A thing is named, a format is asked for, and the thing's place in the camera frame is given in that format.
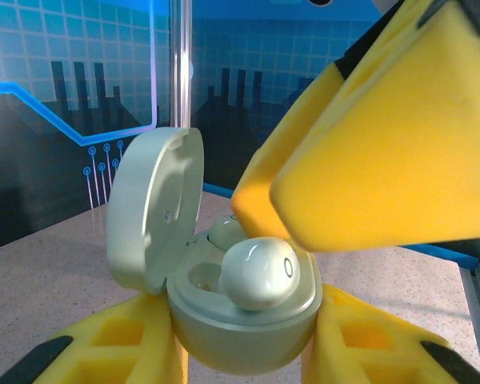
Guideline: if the mint green earbud charging case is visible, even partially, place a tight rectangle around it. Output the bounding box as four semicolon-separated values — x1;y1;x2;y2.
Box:
106;126;325;377

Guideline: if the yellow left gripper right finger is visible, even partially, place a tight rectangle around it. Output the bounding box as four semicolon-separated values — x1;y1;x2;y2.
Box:
302;282;480;384

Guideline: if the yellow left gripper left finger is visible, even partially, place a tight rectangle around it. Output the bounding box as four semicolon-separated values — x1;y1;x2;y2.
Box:
0;293;190;384

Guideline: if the aluminium frame post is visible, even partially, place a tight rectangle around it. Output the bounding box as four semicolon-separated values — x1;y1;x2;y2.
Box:
170;0;194;130

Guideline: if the mint white wireless earbud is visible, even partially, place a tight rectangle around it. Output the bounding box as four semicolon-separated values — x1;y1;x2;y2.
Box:
218;236;302;312
207;214;251;253

